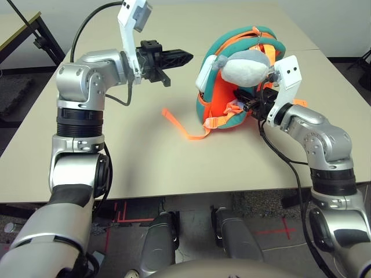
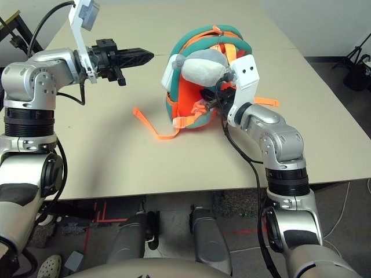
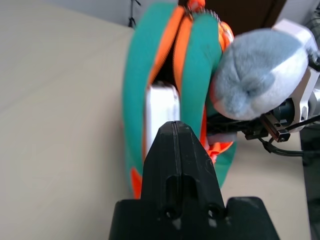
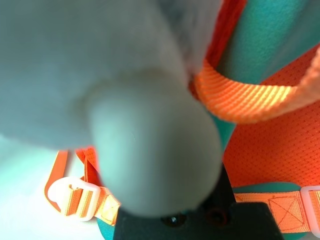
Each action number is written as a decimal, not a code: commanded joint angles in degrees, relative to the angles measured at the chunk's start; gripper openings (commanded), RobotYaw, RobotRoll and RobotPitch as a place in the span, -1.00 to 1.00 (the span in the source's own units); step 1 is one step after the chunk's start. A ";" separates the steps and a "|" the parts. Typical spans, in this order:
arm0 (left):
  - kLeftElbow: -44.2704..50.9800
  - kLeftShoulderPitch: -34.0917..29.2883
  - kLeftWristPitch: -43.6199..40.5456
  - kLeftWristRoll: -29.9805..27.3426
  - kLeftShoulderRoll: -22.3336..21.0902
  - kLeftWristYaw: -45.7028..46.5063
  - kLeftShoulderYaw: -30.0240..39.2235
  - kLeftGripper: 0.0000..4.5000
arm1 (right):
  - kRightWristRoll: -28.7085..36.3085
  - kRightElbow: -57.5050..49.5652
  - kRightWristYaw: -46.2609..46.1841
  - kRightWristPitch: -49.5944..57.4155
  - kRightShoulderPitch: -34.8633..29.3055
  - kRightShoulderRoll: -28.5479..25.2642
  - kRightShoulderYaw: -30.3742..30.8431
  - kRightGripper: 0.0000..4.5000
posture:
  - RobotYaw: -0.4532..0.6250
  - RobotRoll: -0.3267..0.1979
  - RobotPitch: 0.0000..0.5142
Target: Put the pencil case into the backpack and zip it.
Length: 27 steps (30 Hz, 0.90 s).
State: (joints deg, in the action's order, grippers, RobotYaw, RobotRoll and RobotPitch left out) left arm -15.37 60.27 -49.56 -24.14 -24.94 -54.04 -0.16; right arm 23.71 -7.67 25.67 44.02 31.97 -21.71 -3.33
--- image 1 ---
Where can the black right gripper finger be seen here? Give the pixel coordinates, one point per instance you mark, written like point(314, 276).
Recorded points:
point(247, 107)
point(243, 95)

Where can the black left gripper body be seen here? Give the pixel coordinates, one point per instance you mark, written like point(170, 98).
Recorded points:
point(150, 60)

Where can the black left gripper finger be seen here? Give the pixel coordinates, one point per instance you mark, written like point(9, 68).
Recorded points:
point(174, 63)
point(176, 55)

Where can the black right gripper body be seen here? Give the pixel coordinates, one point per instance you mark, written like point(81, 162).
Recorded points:
point(262, 104)

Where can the orange and teal backpack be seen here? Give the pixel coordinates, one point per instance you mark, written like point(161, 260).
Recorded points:
point(220, 95)

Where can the grey and white plush pendant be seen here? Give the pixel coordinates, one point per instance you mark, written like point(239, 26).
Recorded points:
point(246, 69)

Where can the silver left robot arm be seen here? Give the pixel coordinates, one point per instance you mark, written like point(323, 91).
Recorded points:
point(81, 78)

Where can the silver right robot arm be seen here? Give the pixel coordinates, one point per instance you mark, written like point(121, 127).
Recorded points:
point(324, 136)

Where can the black table foot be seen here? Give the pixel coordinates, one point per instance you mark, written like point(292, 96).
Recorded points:
point(291, 200)

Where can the black tripod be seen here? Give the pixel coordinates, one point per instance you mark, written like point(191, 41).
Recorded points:
point(363, 66)

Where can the black rod with clamp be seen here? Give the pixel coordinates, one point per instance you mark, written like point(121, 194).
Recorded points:
point(27, 24)

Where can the grey right robot leg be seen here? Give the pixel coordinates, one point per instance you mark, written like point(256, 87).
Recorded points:
point(237, 237)

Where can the grey robot leg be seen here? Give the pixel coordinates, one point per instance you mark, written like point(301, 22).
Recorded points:
point(237, 237)
point(159, 243)

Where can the black foam floor mat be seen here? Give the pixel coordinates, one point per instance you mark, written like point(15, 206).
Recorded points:
point(14, 95)

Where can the grey left robot leg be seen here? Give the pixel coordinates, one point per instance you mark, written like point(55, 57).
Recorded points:
point(159, 243)

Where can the grey robot torso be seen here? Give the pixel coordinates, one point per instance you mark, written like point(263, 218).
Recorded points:
point(208, 270)

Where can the small grey box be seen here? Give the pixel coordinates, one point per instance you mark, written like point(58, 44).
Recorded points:
point(98, 257)

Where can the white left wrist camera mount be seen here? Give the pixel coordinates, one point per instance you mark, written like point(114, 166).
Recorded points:
point(129, 34)

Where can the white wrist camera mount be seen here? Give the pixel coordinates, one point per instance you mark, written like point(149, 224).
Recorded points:
point(129, 34)
point(290, 72)

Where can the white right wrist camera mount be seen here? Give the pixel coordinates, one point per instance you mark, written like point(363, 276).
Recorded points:
point(290, 72)

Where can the tan side table black frame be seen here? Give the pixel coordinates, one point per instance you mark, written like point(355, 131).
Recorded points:
point(17, 29)

